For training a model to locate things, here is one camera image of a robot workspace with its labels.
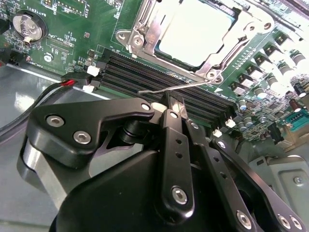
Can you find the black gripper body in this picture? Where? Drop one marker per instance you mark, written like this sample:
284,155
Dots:
108,205

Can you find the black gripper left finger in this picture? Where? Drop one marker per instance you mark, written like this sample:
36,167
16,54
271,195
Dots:
72,116

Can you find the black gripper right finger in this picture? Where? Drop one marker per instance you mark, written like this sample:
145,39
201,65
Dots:
217,169

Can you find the metal socket cover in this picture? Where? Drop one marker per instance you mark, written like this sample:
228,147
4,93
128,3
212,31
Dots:
152,39

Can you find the silver CPU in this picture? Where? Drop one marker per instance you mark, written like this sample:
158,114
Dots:
193,33

